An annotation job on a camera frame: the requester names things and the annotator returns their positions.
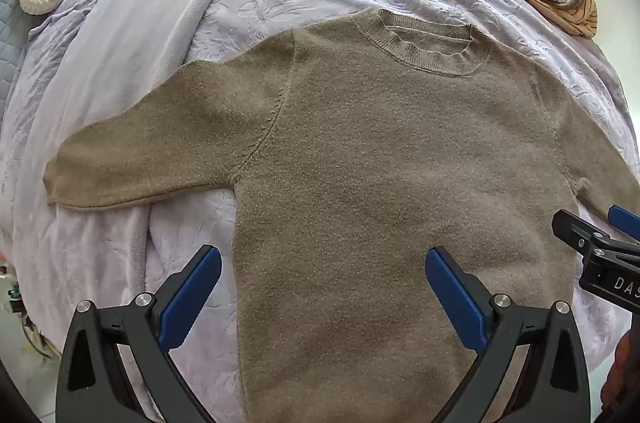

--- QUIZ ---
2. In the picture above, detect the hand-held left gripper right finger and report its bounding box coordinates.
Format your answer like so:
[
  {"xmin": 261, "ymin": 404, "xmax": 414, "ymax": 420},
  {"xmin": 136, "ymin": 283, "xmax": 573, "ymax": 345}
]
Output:
[{"xmin": 424, "ymin": 245, "xmax": 592, "ymax": 423}]

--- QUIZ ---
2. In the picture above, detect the grey quilted bedspread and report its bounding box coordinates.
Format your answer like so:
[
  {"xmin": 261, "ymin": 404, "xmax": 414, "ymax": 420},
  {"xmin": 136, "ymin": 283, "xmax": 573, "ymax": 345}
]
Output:
[{"xmin": 0, "ymin": 0, "xmax": 118, "ymax": 104}]

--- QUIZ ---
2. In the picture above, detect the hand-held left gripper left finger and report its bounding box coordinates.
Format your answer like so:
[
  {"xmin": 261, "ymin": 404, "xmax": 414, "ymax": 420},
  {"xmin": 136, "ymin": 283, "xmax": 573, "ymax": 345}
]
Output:
[{"xmin": 55, "ymin": 244, "xmax": 222, "ymax": 423}]

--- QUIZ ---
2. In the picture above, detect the olive brown knit sweater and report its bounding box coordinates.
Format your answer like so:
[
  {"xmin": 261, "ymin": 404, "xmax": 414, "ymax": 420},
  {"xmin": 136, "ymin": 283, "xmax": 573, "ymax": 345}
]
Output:
[{"xmin": 42, "ymin": 7, "xmax": 640, "ymax": 423}]

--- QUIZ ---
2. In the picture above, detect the person's right forearm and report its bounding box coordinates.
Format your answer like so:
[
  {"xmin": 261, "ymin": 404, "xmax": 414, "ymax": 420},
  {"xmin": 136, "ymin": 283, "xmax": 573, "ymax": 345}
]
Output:
[{"xmin": 599, "ymin": 330, "xmax": 640, "ymax": 410}]

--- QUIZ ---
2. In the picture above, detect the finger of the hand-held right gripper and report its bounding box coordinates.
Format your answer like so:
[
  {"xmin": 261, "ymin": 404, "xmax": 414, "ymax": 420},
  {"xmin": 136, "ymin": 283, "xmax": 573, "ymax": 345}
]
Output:
[
  {"xmin": 606, "ymin": 204, "xmax": 640, "ymax": 236},
  {"xmin": 552, "ymin": 209, "xmax": 612, "ymax": 256}
]

